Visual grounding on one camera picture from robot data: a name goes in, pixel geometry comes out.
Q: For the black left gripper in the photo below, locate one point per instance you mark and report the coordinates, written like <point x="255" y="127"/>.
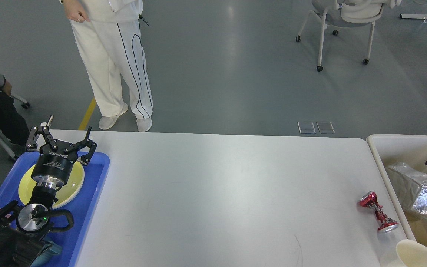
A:
<point x="54" y="165"/>

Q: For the aluminium foil tray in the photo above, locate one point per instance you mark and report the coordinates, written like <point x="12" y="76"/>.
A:
<point x="410" y="187"/>

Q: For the yellow plastic plate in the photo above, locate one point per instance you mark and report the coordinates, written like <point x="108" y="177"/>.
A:
<point x="27" y="184"/>

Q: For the teal green mug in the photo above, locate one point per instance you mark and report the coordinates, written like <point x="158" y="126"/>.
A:
<point x="51" y="249"/>

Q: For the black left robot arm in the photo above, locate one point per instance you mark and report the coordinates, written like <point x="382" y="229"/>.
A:
<point x="23" y="228"/>

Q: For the grey chair leg with caster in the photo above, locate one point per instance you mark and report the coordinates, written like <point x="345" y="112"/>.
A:
<point x="24" y="103"/>

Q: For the white plastic bin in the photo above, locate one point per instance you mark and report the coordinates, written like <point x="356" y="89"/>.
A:
<point x="388" y="149"/>

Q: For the blue plastic tray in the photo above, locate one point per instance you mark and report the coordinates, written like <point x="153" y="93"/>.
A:
<point x="82" y="206"/>

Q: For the crushed red soda can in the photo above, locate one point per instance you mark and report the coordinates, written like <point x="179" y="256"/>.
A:
<point x="385" y="223"/>

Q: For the white paper cup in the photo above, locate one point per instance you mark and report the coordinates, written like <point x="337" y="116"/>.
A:
<point x="407" y="253"/>

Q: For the right floor socket cover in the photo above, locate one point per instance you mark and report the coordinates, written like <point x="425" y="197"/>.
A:
<point x="325" y="127"/>

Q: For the floor socket cover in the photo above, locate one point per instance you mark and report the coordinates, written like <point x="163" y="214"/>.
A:
<point x="306" y="127"/>
<point x="325" y="127"/>

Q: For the person in white tracksuit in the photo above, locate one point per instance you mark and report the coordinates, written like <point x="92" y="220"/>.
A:
<point x="107" y="34"/>

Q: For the left floor socket cover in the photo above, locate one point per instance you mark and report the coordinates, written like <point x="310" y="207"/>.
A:
<point x="306" y="127"/>

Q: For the white grey office chair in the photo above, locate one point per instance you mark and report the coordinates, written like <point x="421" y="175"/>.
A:
<point x="346" y="14"/>

